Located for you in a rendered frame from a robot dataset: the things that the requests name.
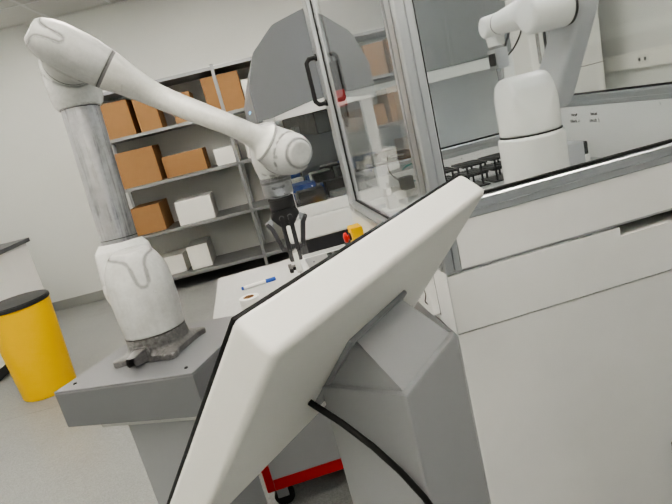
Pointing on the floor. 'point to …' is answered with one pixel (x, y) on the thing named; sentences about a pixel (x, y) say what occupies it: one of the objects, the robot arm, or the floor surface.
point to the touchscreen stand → (412, 436)
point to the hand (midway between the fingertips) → (296, 260)
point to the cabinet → (576, 398)
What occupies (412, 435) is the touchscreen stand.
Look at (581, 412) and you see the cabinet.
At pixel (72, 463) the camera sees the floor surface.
